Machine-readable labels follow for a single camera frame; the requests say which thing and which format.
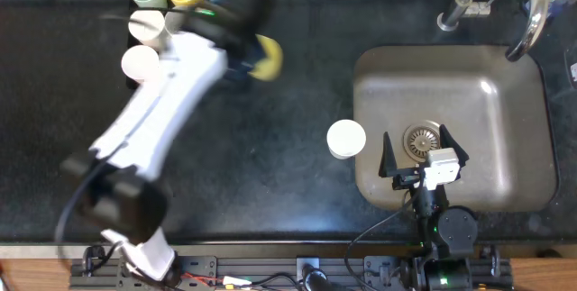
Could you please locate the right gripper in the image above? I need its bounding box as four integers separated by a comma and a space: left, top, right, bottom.
378, 123, 471, 191

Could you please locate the white cup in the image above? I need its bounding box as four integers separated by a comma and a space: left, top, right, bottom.
127, 9, 167, 50
325, 119, 367, 160

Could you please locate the steel sink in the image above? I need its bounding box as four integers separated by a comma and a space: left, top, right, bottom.
353, 45, 560, 214

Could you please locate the steel tap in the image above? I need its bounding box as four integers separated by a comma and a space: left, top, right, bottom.
435, 0, 554, 63

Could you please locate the black tray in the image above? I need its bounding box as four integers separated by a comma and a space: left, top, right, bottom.
124, 0, 253, 92

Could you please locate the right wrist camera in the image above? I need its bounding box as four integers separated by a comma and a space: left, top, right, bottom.
423, 147, 462, 192

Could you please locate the black cable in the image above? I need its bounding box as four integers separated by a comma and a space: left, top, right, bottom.
343, 186, 425, 291
52, 159, 136, 283

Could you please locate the mounting rail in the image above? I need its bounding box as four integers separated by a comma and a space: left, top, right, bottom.
69, 244, 515, 291

